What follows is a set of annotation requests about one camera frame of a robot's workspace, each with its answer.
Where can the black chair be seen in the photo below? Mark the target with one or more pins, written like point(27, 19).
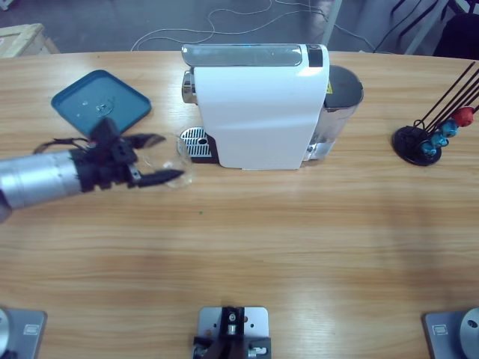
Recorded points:
point(460, 37)

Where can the light wooden crate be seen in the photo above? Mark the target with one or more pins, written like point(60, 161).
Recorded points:
point(22, 41)

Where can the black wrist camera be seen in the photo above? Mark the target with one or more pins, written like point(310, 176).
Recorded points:
point(106, 132)

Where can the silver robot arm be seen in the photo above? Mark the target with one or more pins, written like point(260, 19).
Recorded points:
point(37, 179)

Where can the white metal table leg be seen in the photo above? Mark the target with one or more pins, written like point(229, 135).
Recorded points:
point(331, 22)

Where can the white capsule coffee machine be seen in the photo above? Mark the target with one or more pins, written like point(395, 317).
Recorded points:
point(258, 112)

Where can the black drip tray silver grille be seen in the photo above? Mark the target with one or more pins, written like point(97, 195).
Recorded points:
point(202, 149)

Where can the black capsule holder with rods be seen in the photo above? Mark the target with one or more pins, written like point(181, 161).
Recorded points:
point(406, 142)

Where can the clear glass cup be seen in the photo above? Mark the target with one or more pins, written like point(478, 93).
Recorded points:
point(183, 180)

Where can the blue coffee capsule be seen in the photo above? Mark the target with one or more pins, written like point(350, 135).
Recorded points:
point(438, 141)
point(449, 129)
point(427, 149)

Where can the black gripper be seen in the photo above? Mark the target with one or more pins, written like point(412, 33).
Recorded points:
point(106, 168)

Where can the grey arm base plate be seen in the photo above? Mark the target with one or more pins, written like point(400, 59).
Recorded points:
point(445, 331)
point(26, 329)

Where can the blue square plastic tray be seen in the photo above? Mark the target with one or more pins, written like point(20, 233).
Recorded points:
point(75, 101)

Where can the water tank with black lid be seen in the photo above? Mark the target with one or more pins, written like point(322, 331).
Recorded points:
point(342, 89)

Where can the red coffee capsule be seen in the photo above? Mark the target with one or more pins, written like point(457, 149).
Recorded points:
point(465, 116)

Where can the white slanted metal bar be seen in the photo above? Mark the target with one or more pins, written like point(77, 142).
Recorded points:
point(426, 28)

